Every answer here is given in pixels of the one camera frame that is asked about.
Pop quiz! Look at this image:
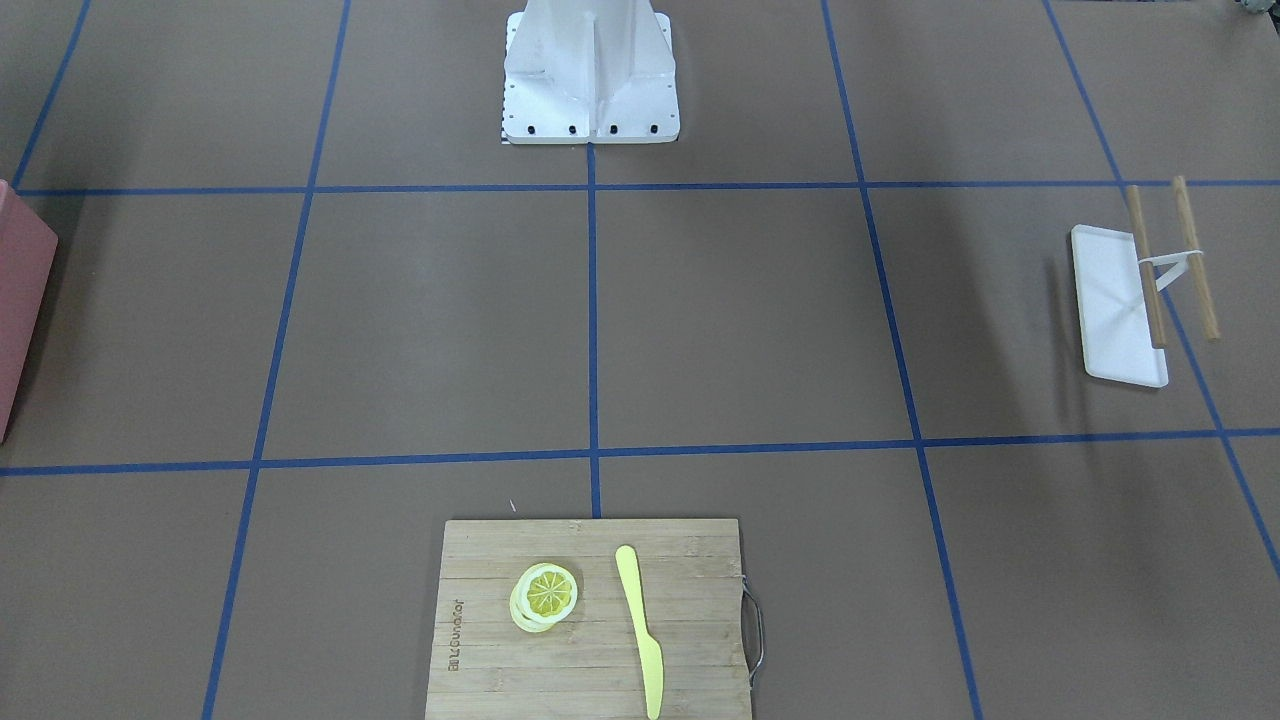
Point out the pink plastic bin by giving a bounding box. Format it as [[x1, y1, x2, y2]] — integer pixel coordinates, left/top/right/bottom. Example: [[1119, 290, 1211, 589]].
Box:
[[1, 181, 58, 437]]

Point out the bamboo cutting board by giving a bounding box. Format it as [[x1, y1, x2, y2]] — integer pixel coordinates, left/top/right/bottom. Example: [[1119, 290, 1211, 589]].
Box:
[[425, 519, 753, 719]]

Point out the lemon slice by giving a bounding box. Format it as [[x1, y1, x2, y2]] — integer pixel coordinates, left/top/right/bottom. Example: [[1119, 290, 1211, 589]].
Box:
[[508, 562, 579, 634]]

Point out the yellow plastic knife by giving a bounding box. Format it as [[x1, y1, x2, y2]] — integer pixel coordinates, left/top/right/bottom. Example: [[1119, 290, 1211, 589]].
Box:
[[614, 544, 666, 719]]

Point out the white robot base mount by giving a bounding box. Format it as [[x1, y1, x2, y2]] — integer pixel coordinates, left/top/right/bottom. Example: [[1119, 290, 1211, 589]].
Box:
[[500, 1, 681, 145]]

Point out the white rectangular tray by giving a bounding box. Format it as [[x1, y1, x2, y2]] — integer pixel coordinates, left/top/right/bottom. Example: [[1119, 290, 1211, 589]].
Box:
[[1070, 224, 1169, 389]]

